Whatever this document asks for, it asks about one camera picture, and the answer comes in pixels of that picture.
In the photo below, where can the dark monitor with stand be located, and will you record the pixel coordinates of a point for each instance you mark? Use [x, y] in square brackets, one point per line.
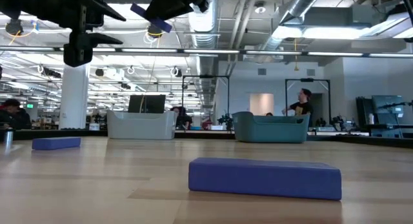
[387, 104]

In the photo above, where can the white square pillar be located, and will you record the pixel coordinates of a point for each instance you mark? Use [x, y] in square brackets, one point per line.
[74, 98]

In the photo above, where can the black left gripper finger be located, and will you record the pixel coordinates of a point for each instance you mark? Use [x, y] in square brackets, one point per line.
[96, 9]
[79, 48]

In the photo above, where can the small blue block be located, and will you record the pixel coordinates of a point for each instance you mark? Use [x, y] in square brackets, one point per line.
[56, 143]

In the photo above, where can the black aluminium table frame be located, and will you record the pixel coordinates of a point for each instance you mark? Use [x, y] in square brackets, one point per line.
[48, 133]

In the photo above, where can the white plastic bin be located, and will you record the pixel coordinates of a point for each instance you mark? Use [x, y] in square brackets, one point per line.
[142, 127]

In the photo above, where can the long thick blue block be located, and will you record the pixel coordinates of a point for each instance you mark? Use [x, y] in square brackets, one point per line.
[264, 180]

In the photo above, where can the black computer monitor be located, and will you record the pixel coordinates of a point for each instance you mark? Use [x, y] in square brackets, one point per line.
[146, 104]

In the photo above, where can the white bottle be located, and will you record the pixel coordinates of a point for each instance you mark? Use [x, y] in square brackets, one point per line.
[371, 119]

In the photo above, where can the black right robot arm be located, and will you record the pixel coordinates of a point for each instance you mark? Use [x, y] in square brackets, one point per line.
[408, 4]

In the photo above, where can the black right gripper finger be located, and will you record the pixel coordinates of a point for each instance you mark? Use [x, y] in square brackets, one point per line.
[177, 3]

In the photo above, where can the silver ventilation duct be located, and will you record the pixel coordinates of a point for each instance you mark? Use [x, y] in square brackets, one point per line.
[206, 27]

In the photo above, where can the thin blue block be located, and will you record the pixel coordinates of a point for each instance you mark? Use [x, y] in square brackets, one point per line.
[163, 25]

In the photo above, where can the person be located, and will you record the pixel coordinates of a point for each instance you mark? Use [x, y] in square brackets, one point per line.
[301, 106]
[14, 117]
[184, 119]

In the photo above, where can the teal plastic bin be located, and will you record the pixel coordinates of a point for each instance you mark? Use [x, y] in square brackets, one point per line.
[271, 130]

